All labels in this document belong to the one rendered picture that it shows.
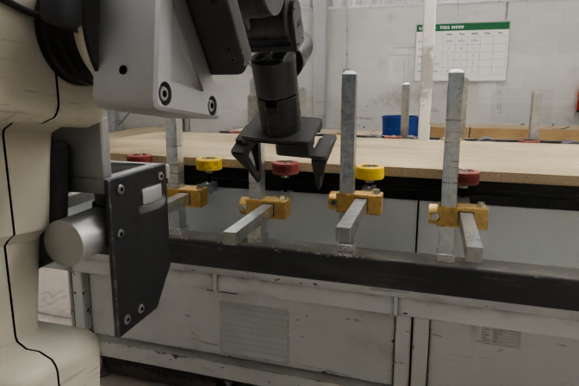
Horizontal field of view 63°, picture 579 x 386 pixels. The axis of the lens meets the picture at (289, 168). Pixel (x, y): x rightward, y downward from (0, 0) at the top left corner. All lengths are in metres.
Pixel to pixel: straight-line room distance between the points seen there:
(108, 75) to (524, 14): 8.27
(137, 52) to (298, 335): 1.45
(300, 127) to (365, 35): 7.82
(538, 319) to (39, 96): 1.20
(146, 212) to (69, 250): 0.09
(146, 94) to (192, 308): 1.53
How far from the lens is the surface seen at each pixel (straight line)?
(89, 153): 0.50
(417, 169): 1.39
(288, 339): 1.72
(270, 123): 0.63
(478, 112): 8.37
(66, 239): 0.48
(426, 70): 2.14
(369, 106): 8.41
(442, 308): 1.33
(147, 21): 0.33
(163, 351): 1.92
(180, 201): 1.33
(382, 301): 1.33
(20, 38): 0.39
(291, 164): 1.37
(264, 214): 1.21
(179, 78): 0.36
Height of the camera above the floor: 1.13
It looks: 10 degrees down
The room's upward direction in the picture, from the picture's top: straight up
